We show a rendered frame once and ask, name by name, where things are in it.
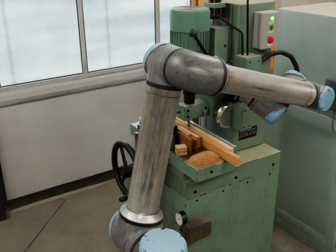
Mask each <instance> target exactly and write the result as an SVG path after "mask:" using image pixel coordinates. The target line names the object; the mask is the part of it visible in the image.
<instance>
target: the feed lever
mask: <svg viewBox="0 0 336 252"><path fill-rule="evenodd" d="M197 34H198V32H197V30H196V29H194V28H192V29H190V30H189V36H190V37H192V38H194V39H195V40H196V42H197V44H198V45H199V47H200V48H201V50H202V52H203V53H204V54H205V55H208V53H207V51H206V50H205V48H204V46H203V45H202V43H201V42H200V40H199V38H198V37H197ZM239 98H240V97H239V96H238V95H232V94H226V93H224V99H225V100H226V101H228V102H230V103H233V104H235V103H237V102H240V103H241V102H242V101H240V100H239Z"/></svg>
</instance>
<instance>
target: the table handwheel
mask: <svg viewBox="0 0 336 252"><path fill-rule="evenodd" d="M124 148H125V149H126V151H127V152H128V154H129V155H130V157H131V160H132V162H133V163H134V159H135V153H136V152H135V151H134V149H133V148H132V147H131V145H130V144H129V143H127V142H126V141H124V140H118V141H116V142H115V143H114V145H113V147H112V152H111V162H112V169H113V173H114V176H115V180H116V182H117V185H118V187H119V189H120V190H121V192H122V194H123V195H124V196H126V195H129V191H128V190H127V189H126V187H125V185H124V181H125V179H126V178H129V177H130V178H131V177H132V171H133V165H131V164H127V160H126V157H125V153H124ZM118 149H120V153H121V157H122V161H123V165H122V166H121V167H120V169H119V167H118ZM121 176H122V178H121Z"/></svg>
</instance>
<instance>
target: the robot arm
mask: <svg viewBox="0 0 336 252"><path fill-rule="evenodd" d="M229 63H230V64H229ZM229 63H228V62H225V61H224V60H222V59H221V58H219V57H218V56H216V55H215V56H210V55H206V54H202V53H199V52H195V51H192V50H188V49H185V48H182V47H179V46H176V45H174V44H172V43H165V42H160V43H156V44H154V45H153V46H152V47H150V48H149V49H148V50H147V51H146V53H145V55H144V58H143V68H144V70H145V72H146V74H147V78H146V90H145V96H144V102H143V108H142V114H141V120H140V126H139V132H138V138H137V144H136V150H135V157H134V163H133V169H132V175H131V181H130V187H129V193H128V199H127V203H125V204H123V205H122V206H121V207H120V210H119V211H117V212H116V213H115V214H114V215H113V217H112V219H111V221H110V224H109V234H110V237H111V239H112V241H113V243H114V244H115V246H116V247H117V248H118V249H119V250H120V251H121V252H188V249H187V243H186V241H185V239H184V238H183V237H182V235H181V234H180V233H178V232H177V231H175V230H172V229H169V228H165V229H162V228H161V227H162V222H163V216H164V215H163V212H162V211H161V209H160V208H159V207H160V202H161V196H162V191H163V186H164V180H165V175H166V170H167V164H168V159H169V154H170V148H171V143H172V138H173V132H174V127H175V122H176V116H177V111H178V106H179V100H180V95H181V91H182V90H185V91H188V92H192V93H195V94H199V95H204V96H210V97H214V96H217V95H219V94H220V93H224V94H230V95H236V96H239V100H240V101H241V102H243V105H246V106H248V107H249V108H250V109H251V110H252V111H253V112H255V113H256V114H257V115H258V116H259V117H261V118H262V120H263V121H266V122H267V123H268V124H270V125H272V124H274V123H275V122H276V121H277V120H279V119H280V118H281V117H282V116H283V115H284V114H285V113H286V112H287V110H288V108H287V105H288V104H292V105H298V106H301V107H306V108H312V109H315V110H318V111H321V112H325V111H327V110H328V109H329V108H330V107H331V106H332V104H333V101H334V98H335V92H334V90H333V89H332V88H331V87H329V86H325V85H322V84H319V83H315V82H312V81H309V80H307V79H306V78H305V76H304V75H303V74H301V73H300V72H298V71H296V70H289V71H287V72H286V73H285V74H283V75H282V76H277V75H272V74H268V73H263V72H258V71H254V70H249V69H245V68H240V67H238V66H237V65H236V64H235V63H234V62H232V61H231V60H230V61H229ZM232 63H233V64H234V65H235V66H237V67H235V66H234V65H233V64H232Z"/></svg>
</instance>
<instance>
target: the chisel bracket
mask: <svg viewBox="0 0 336 252"><path fill-rule="evenodd" d="M205 107H207V109H208V102H207V101H205V100H203V99H201V98H197V99H195V100H194V103H193V104H186V103H184V102H180V103H179V104H178V109H177V111H178V112H181V113H178V114H176V117H178V118H179V119H181V120H183V121H190V120H192V119H196V118H200V117H204V116H205V113H204V112H203V111H202V109H203V108H205Z"/></svg>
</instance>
